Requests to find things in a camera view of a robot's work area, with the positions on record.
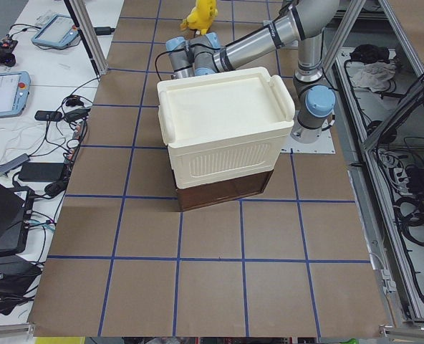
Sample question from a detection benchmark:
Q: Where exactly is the aluminium frame rack right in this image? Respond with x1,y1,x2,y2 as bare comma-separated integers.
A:
325,1,424,326

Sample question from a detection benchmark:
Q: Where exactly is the cream plastic drawer cabinet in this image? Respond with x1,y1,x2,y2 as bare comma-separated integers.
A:
157,67,295,189

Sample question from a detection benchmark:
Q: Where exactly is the white crumpled cloth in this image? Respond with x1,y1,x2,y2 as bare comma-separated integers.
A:
351,62,396,92

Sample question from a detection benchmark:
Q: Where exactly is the small black device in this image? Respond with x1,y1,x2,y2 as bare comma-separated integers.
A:
34,110,63,122

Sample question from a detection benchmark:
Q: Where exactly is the black power adapter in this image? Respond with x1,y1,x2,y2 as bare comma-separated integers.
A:
19,162,64,182

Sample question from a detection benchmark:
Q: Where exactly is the black cloth bundle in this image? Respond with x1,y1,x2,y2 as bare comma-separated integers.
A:
350,44,390,64

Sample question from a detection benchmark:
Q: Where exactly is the black laptop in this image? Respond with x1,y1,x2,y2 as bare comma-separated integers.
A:
0,184,34,257

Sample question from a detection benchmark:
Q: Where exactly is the teach pendant tablet lower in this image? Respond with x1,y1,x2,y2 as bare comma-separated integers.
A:
0,71,31,118

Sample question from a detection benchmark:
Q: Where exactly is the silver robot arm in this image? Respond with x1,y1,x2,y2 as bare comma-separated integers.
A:
158,1,339,145

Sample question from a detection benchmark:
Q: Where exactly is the aluminium frame post left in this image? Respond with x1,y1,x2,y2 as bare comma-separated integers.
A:
64,0,108,78

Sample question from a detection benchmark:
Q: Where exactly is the teach pendant tablet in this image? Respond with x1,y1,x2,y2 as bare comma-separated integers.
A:
31,14,79,49
0,71,31,118

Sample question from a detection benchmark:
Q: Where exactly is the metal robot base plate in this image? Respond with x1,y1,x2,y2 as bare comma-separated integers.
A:
280,130,336,154

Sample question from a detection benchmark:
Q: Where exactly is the yellow plush toy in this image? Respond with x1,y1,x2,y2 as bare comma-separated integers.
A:
180,0,218,35

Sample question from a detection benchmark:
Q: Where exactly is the grey usb hub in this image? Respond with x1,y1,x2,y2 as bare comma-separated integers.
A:
0,153,30,175

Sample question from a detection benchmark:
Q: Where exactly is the teach pendant tablet upper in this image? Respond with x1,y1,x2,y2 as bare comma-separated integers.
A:
31,14,79,49

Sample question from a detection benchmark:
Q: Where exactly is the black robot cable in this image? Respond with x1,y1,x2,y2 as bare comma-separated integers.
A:
155,51,174,82

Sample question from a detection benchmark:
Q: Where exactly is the brown translucent bottom drawer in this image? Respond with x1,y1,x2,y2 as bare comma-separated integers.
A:
174,170,274,211

